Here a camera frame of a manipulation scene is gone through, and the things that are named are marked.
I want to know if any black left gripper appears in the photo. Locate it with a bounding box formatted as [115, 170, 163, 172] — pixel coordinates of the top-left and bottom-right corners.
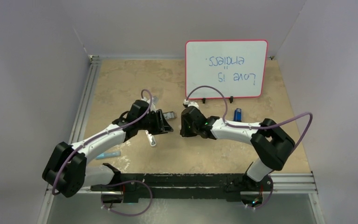
[137, 109, 172, 135]

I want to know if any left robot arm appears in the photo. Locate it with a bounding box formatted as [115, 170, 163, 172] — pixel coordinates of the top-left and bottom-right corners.
[42, 100, 173, 197]

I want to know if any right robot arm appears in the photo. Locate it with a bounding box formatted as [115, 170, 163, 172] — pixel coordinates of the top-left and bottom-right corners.
[180, 106, 295, 190]

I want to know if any blue lighter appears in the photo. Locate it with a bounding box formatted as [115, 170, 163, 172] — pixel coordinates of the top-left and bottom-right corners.
[233, 108, 242, 122]

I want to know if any light blue marker pen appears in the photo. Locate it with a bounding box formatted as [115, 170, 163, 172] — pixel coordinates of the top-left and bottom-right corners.
[96, 151, 121, 160]

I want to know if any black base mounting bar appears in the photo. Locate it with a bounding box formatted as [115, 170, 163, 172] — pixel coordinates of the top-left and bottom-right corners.
[90, 173, 273, 203]

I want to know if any pink framed whiteboard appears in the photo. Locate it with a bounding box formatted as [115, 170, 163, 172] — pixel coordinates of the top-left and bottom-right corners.
[185, 40, 269, 99]

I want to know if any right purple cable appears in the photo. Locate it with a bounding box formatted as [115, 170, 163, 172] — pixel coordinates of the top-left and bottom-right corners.
[183, 85, 314, 210]

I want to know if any left aluminium rail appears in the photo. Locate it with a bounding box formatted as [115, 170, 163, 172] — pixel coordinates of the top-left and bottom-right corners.
[69, 56, 103, 143]

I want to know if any aluminium rail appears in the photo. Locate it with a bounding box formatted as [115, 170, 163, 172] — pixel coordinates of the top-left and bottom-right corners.
[44, 173, 318, 195]
[69, 56, 103, 143]

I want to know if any front aluminium rail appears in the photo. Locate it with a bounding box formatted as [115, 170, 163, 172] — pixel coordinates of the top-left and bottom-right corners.
[44, 173, 318, 195]

